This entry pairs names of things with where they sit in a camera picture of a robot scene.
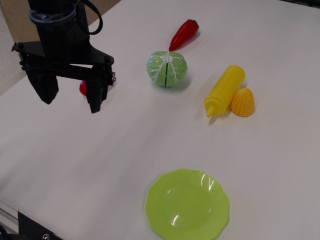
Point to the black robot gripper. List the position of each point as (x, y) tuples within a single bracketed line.
[(64, 50)]

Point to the red toy sushi piece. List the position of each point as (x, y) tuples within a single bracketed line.
[(83, 88)]

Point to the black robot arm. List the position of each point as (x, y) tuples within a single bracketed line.
[(55, 9)]

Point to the green plastic plate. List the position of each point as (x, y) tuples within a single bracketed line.
[(187, 205)]

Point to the green toy cabbage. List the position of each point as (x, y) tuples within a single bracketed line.
[(166, 68)]

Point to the red toy chili pepper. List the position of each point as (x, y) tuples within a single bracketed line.
[(186, 31)]

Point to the yellow mustard squeeze bottle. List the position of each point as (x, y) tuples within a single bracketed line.
[(221, 95)]

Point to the yellow toy corn piece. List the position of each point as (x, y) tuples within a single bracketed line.
[(243, 103)]

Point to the black corner bracket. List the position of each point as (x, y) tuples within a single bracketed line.
[(33, 230)]

